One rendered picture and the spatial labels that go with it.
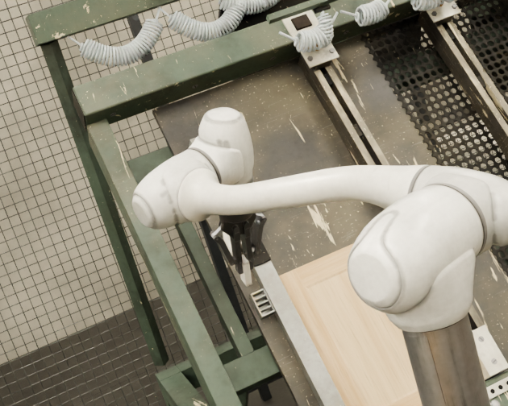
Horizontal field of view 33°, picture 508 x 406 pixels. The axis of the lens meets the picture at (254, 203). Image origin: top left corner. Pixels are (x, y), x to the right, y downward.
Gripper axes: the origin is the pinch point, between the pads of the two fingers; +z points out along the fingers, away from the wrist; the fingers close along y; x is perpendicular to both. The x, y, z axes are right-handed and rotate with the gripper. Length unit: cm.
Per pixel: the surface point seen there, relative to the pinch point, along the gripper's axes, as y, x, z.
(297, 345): -13.4, -5.1, 36.8
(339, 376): -20.3, 3.9, 44.4
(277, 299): -14.2, -16.4, 29.9
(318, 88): -55, -61, 1
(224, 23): -50, -116, -1
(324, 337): -21.4, -5.3, 38.8
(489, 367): -55, 20, 46
